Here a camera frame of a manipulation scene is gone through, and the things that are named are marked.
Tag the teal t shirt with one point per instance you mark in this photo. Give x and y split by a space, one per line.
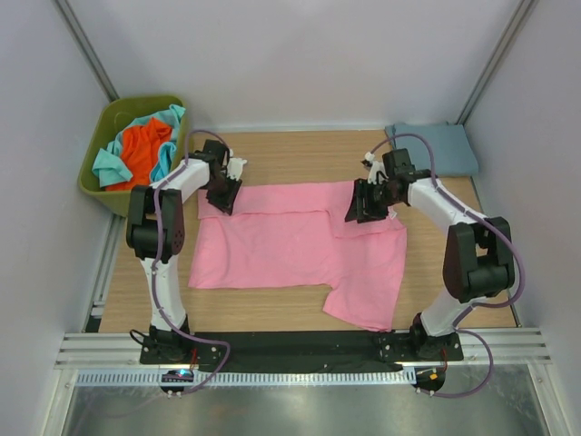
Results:
108 167

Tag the pink t shirt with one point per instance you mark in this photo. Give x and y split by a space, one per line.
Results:
287 235

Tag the folded grey-blue t shirt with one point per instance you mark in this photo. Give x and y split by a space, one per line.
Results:
453 155

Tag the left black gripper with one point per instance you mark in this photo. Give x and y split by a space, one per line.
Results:
225 203

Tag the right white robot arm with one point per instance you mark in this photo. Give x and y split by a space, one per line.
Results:
478 262

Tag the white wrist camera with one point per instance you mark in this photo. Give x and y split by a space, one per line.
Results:
376 169
235 166

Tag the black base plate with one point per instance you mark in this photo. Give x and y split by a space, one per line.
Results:
296 352

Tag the white slotted cable duct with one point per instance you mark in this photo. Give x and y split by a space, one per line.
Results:
182 378

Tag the orange t shirt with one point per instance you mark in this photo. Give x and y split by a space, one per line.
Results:
140 153

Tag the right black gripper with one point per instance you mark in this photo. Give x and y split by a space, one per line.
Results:
364 209

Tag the aluminium frame rail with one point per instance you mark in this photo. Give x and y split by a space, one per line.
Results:
117 350

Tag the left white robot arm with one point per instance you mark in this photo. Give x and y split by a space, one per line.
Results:
156 233

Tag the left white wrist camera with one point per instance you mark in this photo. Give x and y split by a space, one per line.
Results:
235 166

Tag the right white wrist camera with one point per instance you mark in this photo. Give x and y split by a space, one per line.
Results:
376 169

